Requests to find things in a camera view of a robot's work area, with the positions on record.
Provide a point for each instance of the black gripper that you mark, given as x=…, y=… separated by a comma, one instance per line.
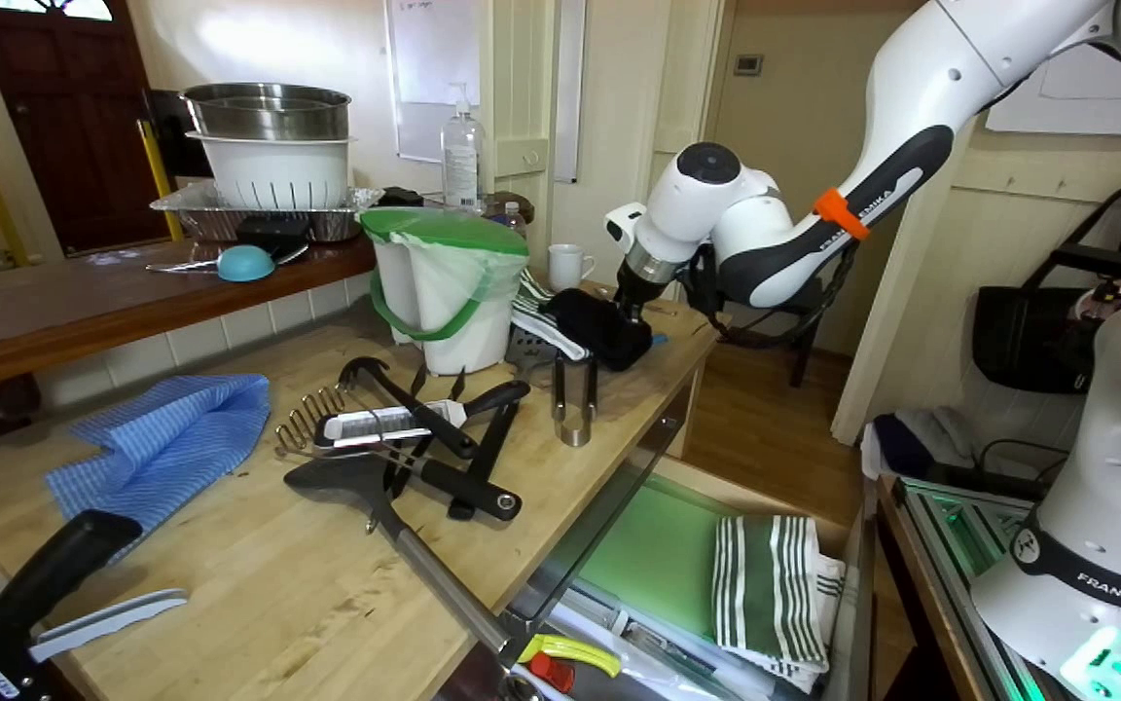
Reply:
x=634, y=291

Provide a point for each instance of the black round mat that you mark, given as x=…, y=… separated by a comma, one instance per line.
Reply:
x=600, y=329

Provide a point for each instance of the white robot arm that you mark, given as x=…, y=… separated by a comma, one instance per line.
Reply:
x=1056, y=591

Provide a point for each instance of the green drawer liner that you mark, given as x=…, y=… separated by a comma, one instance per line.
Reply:
x=656, y=558

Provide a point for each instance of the open wooden drawer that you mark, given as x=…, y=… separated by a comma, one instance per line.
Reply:
x=674, y=666

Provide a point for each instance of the green striped towel in drawer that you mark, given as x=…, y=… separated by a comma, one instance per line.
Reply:
x=778, y=597

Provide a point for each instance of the white mug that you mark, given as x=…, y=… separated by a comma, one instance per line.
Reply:
x=570, y=265

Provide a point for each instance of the steel cylinder utensil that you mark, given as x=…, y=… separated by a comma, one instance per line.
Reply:
x=575, y=398

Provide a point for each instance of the striped towel on cart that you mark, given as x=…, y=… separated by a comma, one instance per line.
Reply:
x=535, y=321

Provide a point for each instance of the white bucket green lid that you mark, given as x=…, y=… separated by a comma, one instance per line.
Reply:
x=444, y=283

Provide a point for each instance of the clear water bottle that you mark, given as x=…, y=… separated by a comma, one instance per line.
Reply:
x=460, y=161

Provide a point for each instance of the black tongs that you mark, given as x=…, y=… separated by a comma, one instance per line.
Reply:
x=444, y=453

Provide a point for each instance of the yellow green utensil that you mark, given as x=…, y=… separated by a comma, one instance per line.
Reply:
x=570, y=651

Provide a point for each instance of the wooden kitchen cart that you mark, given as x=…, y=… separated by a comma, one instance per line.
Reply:
x=300, y=603

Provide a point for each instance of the blue bowl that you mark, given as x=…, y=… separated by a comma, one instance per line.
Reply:
x=242, y=262

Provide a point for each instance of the black bag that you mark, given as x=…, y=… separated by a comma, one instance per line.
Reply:
x=1040, y=334

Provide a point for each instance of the steel pot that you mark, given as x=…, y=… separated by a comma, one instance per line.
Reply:
x=265, y=111

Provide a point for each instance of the blue cloth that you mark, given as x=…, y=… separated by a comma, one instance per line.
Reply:
x=165, y=444

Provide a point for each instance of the white handled brush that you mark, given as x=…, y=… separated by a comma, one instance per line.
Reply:
x=373, y=425

